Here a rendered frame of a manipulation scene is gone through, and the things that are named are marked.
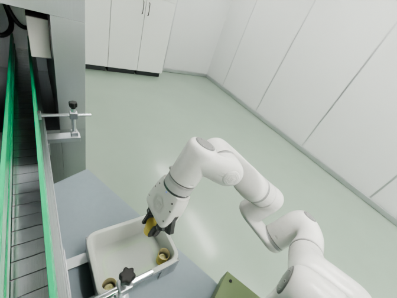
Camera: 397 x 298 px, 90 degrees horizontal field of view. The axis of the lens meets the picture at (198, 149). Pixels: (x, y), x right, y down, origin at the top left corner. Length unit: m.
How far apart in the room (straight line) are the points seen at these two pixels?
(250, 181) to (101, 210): 0.54
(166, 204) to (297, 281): 0.30
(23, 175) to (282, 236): 0.80
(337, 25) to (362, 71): 0.79
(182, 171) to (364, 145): 3.35
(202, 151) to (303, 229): 0.41
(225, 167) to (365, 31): 3.50
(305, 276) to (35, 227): 0.61
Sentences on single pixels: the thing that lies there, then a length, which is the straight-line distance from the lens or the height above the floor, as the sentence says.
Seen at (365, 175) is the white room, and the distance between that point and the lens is 3.72.
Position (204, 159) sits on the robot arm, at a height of 1.18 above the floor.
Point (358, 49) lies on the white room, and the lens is 3.77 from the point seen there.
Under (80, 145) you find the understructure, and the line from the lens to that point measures 1.27.
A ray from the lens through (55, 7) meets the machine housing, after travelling 0.99.
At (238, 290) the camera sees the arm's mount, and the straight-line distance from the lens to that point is 0.74.
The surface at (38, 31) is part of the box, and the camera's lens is 1.11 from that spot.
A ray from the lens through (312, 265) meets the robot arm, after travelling 0.55.
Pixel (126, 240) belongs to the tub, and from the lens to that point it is 0.75.
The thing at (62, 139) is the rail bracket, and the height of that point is 0.86.
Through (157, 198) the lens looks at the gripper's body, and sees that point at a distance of 0.53.
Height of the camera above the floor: 1.43
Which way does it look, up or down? 34 degrees down
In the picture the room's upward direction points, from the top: 22 degrees clockwise
